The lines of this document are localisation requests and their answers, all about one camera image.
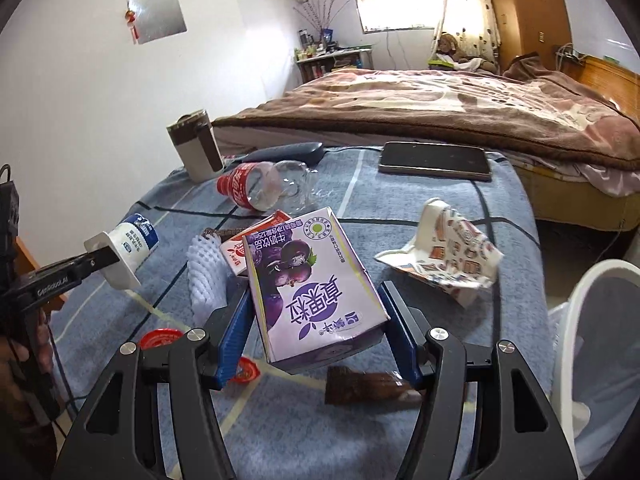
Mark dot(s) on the crushed red-label plastic bottle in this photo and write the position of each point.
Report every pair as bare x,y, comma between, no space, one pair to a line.
240,185

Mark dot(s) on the wooden headboard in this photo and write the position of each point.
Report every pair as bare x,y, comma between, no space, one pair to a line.
615,72

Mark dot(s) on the brown snack wrapper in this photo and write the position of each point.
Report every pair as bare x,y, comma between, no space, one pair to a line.
360,385

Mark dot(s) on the red strawberry milk carton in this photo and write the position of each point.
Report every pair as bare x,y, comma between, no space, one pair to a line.
232,255

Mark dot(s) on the black smartphone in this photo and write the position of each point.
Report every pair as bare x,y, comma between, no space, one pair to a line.
435,160

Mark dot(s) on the white foam fruit net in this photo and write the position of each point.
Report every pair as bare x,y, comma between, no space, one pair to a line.
205,280

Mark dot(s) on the white trash bin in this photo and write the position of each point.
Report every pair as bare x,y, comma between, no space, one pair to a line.
562,360

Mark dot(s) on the purple milk carton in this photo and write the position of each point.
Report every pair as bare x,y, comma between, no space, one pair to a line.
310,300

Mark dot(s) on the red bottle cap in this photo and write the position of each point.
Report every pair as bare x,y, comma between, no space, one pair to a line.
160,339

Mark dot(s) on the brown plush toy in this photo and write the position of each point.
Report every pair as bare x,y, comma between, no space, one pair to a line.
450,45

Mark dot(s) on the white blue-label yogurt bottle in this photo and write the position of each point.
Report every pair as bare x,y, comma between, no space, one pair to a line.
130,247

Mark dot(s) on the red hanging ornament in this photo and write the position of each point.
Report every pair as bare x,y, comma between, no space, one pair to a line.
132,22

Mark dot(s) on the white and brown mug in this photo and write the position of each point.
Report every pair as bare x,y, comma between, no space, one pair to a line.
195,150

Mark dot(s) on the person's left hand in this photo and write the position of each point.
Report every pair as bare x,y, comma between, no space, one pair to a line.
10,370

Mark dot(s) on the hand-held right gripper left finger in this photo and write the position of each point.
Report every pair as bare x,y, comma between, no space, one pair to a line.
232,340

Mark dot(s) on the black computer mouse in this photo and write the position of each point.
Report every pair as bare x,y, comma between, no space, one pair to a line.
290,152

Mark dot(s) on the spotted curtain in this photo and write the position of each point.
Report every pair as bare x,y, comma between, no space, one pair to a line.
470,5

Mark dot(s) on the wooden wardrobe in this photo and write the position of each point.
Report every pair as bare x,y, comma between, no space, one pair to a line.
525,10

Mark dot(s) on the pale blue bin liner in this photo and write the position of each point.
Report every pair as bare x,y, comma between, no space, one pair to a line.
615,340

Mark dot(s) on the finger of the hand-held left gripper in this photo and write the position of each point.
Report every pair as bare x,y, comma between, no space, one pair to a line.
95,261

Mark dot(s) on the silver wall sheet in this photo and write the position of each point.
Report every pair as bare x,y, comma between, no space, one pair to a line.
157,17

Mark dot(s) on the window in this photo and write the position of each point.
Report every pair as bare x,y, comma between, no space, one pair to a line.
395,10

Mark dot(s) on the bed with brown blanket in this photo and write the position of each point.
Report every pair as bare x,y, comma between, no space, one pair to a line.
425,105

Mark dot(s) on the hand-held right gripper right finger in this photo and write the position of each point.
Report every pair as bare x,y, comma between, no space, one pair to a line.
397,330

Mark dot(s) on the vase with purple branches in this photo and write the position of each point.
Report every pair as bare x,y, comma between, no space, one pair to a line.
320,15

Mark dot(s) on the printed paper wrapper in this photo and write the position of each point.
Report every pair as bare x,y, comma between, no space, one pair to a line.
450,250

